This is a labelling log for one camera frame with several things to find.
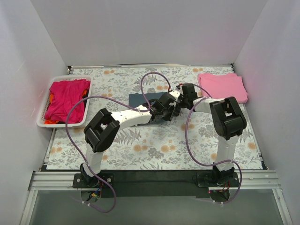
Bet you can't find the folded pink t-shirt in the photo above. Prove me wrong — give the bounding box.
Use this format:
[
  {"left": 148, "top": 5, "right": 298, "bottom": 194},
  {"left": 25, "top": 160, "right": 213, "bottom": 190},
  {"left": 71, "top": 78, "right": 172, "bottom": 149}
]
[{"left": 198, "top": 73, "right": 248, "bottom": 104}]

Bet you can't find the magenta t-shirt in basket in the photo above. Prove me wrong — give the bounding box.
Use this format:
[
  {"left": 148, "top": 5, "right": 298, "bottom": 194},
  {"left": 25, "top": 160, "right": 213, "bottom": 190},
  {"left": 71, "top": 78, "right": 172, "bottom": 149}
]
[{"left": 45, "top": 79, "right": 90, "bottom": 124}]

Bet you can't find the white plastic basket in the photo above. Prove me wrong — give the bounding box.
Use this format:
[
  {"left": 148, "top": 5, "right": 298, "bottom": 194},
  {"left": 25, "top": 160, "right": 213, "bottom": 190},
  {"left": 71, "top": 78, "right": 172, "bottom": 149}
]
[{"left": 37, "top": 75, "right": 93, "bottom": 128}]

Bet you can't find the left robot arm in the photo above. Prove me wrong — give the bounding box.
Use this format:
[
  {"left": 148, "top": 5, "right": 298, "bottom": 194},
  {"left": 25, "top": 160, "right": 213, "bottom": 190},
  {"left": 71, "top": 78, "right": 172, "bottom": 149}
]
[{"left": 80, "top": 90, "right": 180, "bottom": 188}]

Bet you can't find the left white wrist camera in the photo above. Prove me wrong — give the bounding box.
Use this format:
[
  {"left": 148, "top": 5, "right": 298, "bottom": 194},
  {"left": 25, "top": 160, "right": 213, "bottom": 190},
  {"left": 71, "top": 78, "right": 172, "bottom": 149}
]
[{"left": 168, "top": 90, "right": 181, "bottom": 102}]

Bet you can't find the floral table mat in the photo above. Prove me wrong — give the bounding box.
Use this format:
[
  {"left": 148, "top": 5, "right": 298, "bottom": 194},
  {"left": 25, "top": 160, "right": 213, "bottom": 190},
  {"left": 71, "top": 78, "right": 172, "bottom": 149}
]
[{"left": 46, "top": 67, "right": 264, "bottom": 171}]

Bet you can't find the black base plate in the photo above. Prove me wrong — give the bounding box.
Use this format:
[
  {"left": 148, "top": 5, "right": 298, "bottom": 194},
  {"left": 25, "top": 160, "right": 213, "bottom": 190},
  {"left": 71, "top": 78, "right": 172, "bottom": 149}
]
[{"left": 72, "top": 170, "right": 240, "bottom": 199}]

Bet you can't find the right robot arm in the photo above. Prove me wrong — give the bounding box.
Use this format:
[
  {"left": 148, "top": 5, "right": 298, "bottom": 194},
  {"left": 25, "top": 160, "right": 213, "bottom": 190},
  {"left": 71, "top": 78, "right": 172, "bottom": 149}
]
[{"left": 176, "top": 83, "right": 247, "bottom": 186}]

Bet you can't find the orange garment in basket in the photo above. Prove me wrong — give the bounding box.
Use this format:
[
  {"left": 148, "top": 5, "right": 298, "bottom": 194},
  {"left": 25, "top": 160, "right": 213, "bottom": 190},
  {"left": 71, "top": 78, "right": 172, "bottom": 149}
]
[{"left": 44, "top": 93, "right": 59, "bottom": 124}]

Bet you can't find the blue-grey t-shirt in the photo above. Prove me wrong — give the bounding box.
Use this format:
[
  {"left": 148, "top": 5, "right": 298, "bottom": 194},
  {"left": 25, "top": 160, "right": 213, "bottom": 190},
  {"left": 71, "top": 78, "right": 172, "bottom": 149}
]
[{"left": 128, "top": 91, "right": 183, "bottom": 128}]

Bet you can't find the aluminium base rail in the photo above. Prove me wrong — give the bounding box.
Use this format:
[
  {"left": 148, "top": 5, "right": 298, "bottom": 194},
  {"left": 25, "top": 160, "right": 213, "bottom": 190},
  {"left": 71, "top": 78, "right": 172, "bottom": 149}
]
[{"left": 21, "top": 170, "right": 292, "bottom": 225}]

